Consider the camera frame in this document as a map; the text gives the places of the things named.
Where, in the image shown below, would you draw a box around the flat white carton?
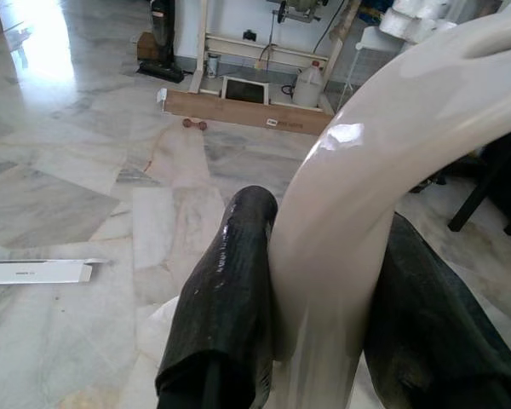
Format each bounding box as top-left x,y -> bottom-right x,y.
0,257 -> 112,286

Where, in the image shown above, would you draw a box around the white plastic jug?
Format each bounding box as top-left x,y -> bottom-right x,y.
291,59 -> 324,108

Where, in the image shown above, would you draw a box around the small white jar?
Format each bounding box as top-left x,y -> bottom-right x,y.
206,52 -> 221,80

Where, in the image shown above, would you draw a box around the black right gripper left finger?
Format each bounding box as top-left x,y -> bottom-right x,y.
155,185 -> 280,409

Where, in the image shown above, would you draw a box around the black table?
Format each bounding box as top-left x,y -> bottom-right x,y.
408,127 -> 511,238

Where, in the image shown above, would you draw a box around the long brown cardboard box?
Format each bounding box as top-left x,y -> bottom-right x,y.
155,87 -> 334,137

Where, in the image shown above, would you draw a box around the white foam pieces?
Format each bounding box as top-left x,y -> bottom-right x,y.
378,0 -> 459,43

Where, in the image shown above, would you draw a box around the small brown cardboard box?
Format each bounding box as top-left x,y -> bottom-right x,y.
135,32 -> 159,61

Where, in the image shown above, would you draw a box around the sewing machine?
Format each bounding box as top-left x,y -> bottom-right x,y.
272,0 -> 331,25

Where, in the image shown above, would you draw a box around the white wire rack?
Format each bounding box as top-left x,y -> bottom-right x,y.
340,25 -> 410,114

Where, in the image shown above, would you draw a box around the white sewing table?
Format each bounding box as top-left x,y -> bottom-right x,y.
188,0 -> 363,97

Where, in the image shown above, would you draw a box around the beige long-handled dustpan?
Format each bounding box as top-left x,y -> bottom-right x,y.
266,8 -> 511,409

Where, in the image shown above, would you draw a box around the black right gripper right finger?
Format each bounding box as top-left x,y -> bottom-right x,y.
364,212 -> 511,409

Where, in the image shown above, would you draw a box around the black upright vacuum cleaner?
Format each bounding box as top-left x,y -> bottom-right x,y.
135,0 -> 185,84

